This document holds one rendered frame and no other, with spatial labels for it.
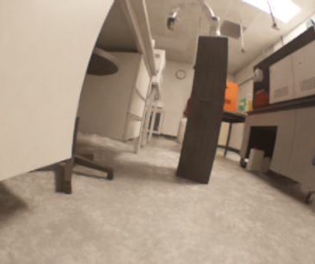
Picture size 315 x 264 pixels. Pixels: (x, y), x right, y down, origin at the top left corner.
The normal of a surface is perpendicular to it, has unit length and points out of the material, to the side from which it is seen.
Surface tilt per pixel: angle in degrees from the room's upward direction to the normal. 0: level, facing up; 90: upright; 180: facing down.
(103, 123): 90
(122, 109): 90
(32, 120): 90
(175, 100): 90
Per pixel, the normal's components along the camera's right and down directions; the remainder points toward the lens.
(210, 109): -0.41, -0.04
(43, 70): 0.98, 0.18
